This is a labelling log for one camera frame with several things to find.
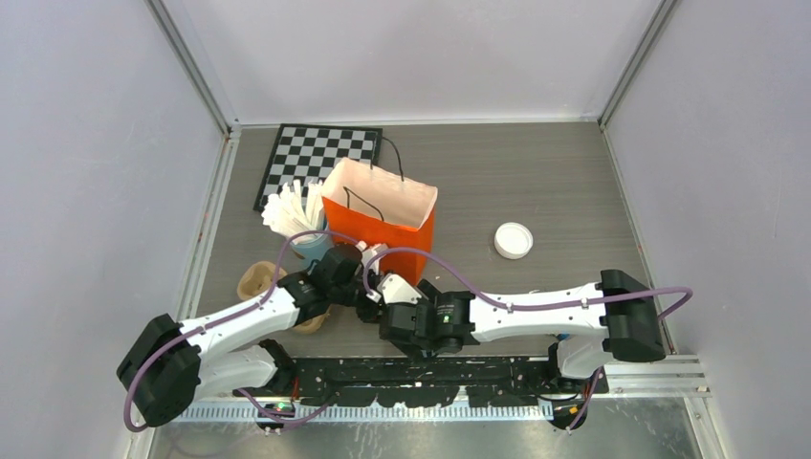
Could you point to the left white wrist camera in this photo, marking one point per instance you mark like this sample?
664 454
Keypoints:
368 252

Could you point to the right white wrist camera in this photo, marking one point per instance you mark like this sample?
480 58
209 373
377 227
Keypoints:
392 288

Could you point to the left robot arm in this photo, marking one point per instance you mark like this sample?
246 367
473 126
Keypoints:
175 363

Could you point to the tan cardboard cup carrier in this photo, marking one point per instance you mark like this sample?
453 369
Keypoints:
256 280

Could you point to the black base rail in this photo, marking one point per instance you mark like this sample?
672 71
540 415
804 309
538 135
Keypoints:
485 381

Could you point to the black white chessboard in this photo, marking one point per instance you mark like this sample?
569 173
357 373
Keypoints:
308 153

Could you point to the light blue cup holder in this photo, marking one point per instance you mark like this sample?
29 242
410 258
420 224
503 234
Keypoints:
308 248

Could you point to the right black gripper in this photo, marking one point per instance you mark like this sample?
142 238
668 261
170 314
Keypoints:
430 290

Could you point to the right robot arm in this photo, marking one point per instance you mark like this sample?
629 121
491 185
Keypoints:
613 319

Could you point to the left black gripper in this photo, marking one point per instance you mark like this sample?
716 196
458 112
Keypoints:
370 313

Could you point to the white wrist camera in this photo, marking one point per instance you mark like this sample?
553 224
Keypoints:
368 252
392 288

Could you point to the white cup lid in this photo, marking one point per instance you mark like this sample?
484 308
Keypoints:
513 240

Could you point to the orange paper bag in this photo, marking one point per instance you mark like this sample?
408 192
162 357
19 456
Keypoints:
368 203

